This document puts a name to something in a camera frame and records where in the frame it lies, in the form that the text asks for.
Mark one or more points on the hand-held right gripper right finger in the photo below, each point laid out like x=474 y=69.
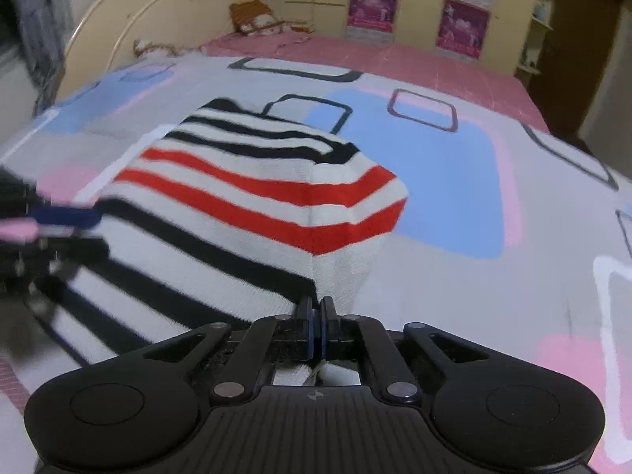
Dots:
x=327 y=328

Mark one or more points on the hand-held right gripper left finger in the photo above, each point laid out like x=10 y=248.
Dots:
x=308 y=328

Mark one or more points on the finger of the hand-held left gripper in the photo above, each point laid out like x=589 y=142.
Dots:
x=79 y=251
x=66 y=217

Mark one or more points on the striped knit sweater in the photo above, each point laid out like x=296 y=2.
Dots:
x=247 y=192

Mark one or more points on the grey curtain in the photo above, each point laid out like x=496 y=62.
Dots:
x=39 y=34

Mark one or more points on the cream headboard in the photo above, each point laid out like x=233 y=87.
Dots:
x=163 y=5

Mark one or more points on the pink bed sheet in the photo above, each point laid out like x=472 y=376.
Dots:
x=419 y=74

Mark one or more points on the orange patterned pillow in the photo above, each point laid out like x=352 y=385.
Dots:
x=254 y=17

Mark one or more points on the cream wardrobe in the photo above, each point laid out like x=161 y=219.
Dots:
x=419 y=0

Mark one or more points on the brown door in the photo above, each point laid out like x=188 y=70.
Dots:
x=587 y=59

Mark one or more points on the pink wall poster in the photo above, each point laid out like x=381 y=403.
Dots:
x=374 y=5
x=464 y=27

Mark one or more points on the cream wall shelf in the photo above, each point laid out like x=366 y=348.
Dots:
x=540 y=15

